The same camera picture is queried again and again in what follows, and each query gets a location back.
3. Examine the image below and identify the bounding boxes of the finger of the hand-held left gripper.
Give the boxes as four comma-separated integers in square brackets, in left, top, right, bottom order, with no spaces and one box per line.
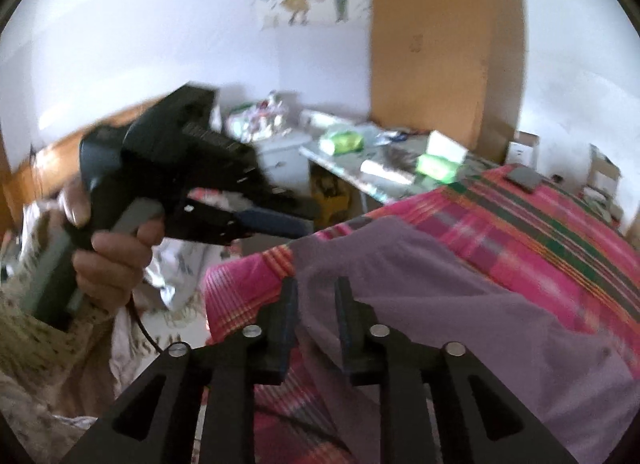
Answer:
[167,197,310,246]
[244,178,322,221]

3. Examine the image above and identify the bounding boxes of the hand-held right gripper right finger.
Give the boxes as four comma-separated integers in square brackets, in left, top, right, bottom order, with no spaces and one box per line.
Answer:
[335,275,576,464]

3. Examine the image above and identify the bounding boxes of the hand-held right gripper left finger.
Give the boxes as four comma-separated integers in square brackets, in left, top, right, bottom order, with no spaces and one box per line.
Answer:
[62,277,299,464]

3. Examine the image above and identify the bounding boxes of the purple fleece pants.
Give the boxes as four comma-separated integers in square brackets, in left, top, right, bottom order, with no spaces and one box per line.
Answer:
[290,217,633,464]

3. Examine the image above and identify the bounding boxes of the person's left hand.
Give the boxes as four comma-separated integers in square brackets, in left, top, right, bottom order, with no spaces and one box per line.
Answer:
[57,179,168,313]

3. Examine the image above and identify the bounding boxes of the yellow box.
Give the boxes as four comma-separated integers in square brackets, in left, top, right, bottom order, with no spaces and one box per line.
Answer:
[310,164,358,225]

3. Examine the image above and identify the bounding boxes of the white nightstand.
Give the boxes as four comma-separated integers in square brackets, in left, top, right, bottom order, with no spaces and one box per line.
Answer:
[255,131,313,195]

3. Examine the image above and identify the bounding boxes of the cluttered desk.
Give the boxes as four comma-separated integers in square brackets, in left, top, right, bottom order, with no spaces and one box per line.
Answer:
[299,121,501,215]

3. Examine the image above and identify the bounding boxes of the green wipes pack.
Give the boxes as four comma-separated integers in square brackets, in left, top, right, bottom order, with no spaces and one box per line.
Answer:
[416,153,461,182]
[320,129,365,155]

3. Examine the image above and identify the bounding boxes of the white printed quilt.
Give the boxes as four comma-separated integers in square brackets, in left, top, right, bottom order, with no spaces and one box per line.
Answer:
[110,239,241,395]

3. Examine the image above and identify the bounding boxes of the group of small bottles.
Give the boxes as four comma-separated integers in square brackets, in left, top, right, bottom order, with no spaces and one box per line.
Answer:
[227,92,293,142]

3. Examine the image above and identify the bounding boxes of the wooden headboard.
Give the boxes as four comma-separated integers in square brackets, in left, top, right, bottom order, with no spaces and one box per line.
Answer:
[0,109,151,255]

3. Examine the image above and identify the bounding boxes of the white paper box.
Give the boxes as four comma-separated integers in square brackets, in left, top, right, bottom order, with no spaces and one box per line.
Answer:
[427,130,468,162]

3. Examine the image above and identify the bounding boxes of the wooden wardrobe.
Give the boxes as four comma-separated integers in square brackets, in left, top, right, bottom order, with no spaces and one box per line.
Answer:
[367,0,526,165]

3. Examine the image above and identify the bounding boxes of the pink green plaid bed sheet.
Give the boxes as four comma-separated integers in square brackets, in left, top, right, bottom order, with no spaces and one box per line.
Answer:
[202,167,638,464]

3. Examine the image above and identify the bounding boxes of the dark smartphone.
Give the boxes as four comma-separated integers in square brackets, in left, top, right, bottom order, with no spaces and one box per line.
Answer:
[505,167,543,192]

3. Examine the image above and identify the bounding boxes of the small white open box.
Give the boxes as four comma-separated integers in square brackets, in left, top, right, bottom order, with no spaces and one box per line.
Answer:
[509,131,541,167]

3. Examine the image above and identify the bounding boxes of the labelled cardboard box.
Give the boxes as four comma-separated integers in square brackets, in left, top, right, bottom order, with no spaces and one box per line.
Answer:
[587,144,623,195]

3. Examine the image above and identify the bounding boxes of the black cable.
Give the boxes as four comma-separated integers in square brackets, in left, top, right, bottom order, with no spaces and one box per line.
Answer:
[125,301,168,355]

